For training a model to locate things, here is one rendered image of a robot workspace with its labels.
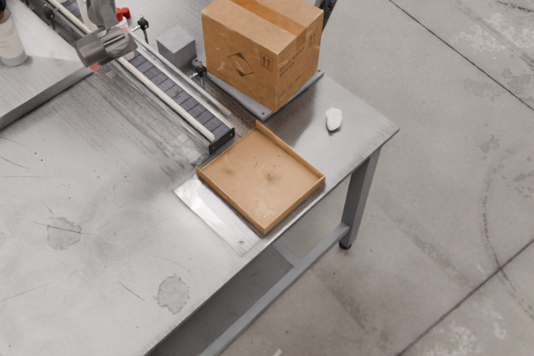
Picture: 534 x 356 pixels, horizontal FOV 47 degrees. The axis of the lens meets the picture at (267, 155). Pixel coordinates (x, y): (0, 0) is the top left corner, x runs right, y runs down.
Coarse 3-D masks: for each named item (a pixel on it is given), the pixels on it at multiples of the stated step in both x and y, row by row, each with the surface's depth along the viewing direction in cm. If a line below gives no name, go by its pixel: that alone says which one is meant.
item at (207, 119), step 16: (64, 16) 221; (80, 16) 221; (144, 64) 208; (160, 80) 204; (176, 96) 200; (176, 112) 196; (192, 112) 196; (208, 112) 196; (208, 128) 192; (224, 128) 192
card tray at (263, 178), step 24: (240, 144) 194; (264, 144) 195; (216, 168) 189; (240, 168) 189; (264, 168) 189; (288, 168) 189; (312, 168) 187; (240, 192) 184; (264, 192) 184; (288, 192) 184; (312, 192) 184; (264, 216) 179
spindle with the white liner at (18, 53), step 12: (0, 0) 188; (0, 12) 190; (0, 24) 192; (12, 24) 197; (0, 36) 196; (12, 36) 198; (0, 48) 200; (12, 48) 201; (24, 48) 207; (12, 60) 205; (24, 60) 208
